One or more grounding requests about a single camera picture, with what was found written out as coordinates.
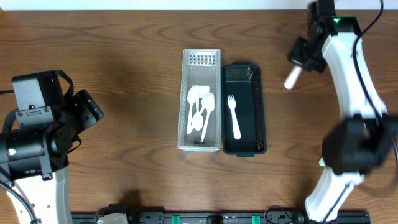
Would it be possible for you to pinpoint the white plastic spoon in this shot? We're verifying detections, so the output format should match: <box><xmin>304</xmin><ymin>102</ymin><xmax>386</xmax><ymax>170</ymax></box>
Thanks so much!
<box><xmin>195</xmin><ymin>85</ymin><xmax>210</xmax><ymax>111</ymax></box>
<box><xmin>187</xmin><ymin>86</ymin><xmax>198</xmax><ymax>134</ymax></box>
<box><xmin>192</xmin><ymin>113</ymin><xmax>204</xmax><ymax>131</ymax></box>
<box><xmin>284</xmin><ymin>66</ymin><xmax>302</xmax><ymax>90</ymax></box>
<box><xmin>201</xmin><ymin>93</ymin><xmax>215</xmax><ymax>142</ymax></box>

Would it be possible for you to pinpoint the white plastic fork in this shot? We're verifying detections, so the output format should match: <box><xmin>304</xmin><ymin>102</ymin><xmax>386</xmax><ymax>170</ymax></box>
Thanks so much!
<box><xmin>227</xmin><ymin>95</ymin><xmax>241</xmax><ymax>139</ymax></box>
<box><xmin>318</xmin><ymin>157</ymin><xmax>325</xmax><ymax>167</ymax></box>

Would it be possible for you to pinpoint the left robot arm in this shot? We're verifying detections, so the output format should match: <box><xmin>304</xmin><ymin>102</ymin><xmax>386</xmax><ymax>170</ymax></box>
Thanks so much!
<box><xmin>1</xmin><ymin>70</ymin><xmax>104</xmax><ymax>223</ymax></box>

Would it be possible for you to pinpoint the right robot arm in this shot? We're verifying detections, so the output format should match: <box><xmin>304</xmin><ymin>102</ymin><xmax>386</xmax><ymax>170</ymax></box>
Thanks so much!
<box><xmin>284</xmin><ymin>0</ymin><xmax>397</xmax><ymax>223</ymax></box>

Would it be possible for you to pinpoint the black perforated plastic basket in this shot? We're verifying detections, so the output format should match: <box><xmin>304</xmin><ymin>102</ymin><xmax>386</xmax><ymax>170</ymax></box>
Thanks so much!
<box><xmin>221</xmin><ymin>62</ymin><xmax>267</xmax><ymax>157</ymax></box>

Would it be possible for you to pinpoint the clear perforated plastic basket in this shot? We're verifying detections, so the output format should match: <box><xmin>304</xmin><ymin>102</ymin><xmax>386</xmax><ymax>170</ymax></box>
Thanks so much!
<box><xmin>177</xmin><ymin>49</ymin><xmax>221</xmax><ymax>152</ymax></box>

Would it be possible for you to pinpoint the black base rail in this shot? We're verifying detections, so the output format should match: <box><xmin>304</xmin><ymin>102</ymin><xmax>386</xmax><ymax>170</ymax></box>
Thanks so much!
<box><xmin>70</xmin><ymin>203</ymin><xmax>373</xmax><ymax>224</ymax></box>

